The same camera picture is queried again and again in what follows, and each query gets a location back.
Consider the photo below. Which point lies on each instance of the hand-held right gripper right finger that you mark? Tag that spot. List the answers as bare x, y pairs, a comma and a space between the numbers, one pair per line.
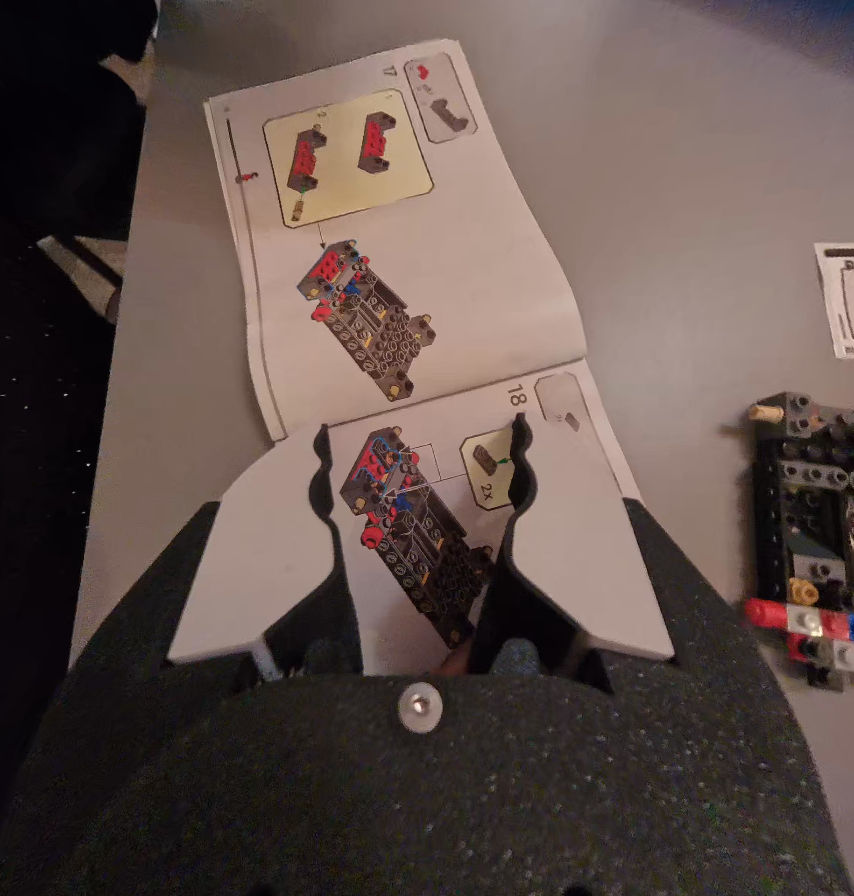
595, 560

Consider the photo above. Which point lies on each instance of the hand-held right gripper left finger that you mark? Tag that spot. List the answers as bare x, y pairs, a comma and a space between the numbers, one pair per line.
259, 553

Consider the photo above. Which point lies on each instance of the dark lego car chassis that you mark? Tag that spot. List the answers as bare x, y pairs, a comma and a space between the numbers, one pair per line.
805, 490

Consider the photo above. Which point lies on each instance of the lego instruction booklet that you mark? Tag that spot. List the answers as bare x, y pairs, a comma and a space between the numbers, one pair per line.
469, 245

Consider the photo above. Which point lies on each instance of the white sticker sheet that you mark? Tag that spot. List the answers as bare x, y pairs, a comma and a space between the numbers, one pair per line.
829, 308

